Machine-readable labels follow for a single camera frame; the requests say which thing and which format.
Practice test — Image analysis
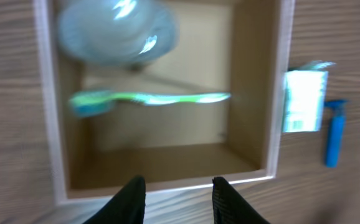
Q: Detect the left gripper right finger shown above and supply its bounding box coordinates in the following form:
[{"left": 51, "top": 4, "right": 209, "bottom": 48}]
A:
[{"left": 212, "top": 177, "right": 269, "bottom": 224}]

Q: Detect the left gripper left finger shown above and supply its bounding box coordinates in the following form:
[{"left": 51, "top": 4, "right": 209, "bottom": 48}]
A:
[{"left": 83, "top": 175, "right": 146, "bottom": 224}]

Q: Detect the green toothbrush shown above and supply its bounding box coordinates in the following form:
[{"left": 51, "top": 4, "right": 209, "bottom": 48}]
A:
[{"left": 69, "top": 90, "right": 231, "bottom": 118}]

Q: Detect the blue disposable razor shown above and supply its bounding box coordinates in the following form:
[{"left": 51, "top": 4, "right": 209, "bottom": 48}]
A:
[{"left": 324, "top": 100, "right": 348, "bottom": 168}]

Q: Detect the green soap packet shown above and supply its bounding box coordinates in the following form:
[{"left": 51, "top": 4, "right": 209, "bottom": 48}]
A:
[{"left": 282, "top": 60, "right": 335, "bottom": 133}]

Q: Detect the clear soap pump bottle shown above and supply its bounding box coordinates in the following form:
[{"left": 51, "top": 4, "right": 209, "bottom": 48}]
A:
[{"left": 57, "top": 0, "right": 178, "bottom": 66}]

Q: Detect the white cardboard box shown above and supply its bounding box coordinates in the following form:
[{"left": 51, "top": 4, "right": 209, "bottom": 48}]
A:
[{"left": 34, "top": 1, "right": 295, "bottom": 203}]

